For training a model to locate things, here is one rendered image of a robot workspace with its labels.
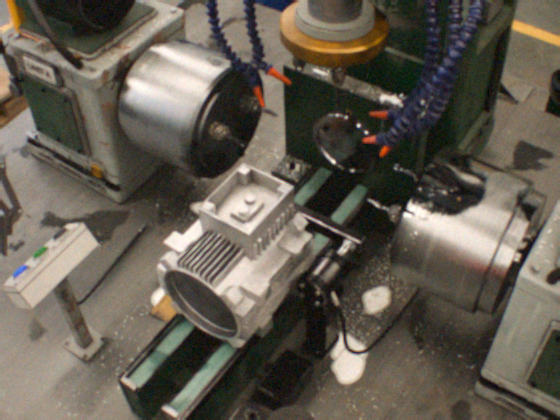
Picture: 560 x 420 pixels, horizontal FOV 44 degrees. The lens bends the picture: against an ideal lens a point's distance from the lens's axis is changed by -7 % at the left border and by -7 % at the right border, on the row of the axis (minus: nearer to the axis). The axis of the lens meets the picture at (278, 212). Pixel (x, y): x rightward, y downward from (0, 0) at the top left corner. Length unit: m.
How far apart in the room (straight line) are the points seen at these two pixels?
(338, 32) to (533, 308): 0.52
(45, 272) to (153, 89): 0.42
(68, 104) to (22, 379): 0.57
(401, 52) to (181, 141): 0.45
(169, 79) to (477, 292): 0.69
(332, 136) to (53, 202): 0.67
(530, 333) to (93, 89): 0.93
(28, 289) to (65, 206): 0.52
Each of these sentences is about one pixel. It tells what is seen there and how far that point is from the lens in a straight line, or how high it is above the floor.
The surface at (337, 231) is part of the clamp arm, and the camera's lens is 1.26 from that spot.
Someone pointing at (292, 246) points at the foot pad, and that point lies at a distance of 1.18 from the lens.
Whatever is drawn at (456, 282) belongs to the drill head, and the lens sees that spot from 1.18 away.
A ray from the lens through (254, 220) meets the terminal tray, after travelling 1.16.
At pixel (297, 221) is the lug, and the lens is 1.20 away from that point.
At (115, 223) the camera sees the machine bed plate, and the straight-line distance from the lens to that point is 1.63.
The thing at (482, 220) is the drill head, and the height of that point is 1.15.
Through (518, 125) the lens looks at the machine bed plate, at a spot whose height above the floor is 0.80.
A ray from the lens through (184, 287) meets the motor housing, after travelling 1.26.
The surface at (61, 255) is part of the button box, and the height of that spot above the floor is 1.07.
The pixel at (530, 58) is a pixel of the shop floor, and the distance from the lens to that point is 3.60.
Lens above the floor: 1.98
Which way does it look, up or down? 48 degrees down
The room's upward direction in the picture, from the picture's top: 2 degrees counter-clockwise
